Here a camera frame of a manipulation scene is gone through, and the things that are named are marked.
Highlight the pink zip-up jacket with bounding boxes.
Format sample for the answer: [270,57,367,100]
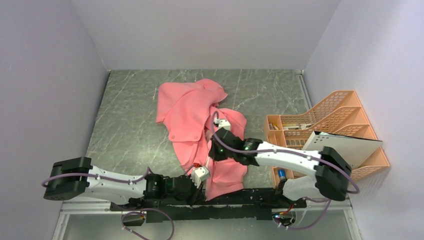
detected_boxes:
[156,78,248,200]

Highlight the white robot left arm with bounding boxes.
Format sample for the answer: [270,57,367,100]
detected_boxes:
[42,157,203,210]

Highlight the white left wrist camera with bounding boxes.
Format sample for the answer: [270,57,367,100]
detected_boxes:
[190,163,211,189]

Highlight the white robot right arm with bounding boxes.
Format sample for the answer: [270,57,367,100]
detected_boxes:
[209,128,352,208]

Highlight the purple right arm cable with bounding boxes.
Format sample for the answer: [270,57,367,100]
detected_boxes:
[210,110,360,232]

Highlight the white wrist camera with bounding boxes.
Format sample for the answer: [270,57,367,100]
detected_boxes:
[190,163,211,189]
[213,118,231,131]

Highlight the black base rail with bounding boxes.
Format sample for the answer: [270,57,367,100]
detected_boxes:
[109,187,307,223]

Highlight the white folder in organizer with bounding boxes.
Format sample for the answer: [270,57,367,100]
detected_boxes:
[302,131,383,170]

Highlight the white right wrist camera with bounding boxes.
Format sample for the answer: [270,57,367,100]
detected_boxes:
[213,118,231,131]

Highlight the blue capped item in organizer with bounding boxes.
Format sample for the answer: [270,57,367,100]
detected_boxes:
[277,168,286,180]

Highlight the orange plastic desk organizer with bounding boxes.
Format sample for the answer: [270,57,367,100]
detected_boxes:
[263,90,390,181]

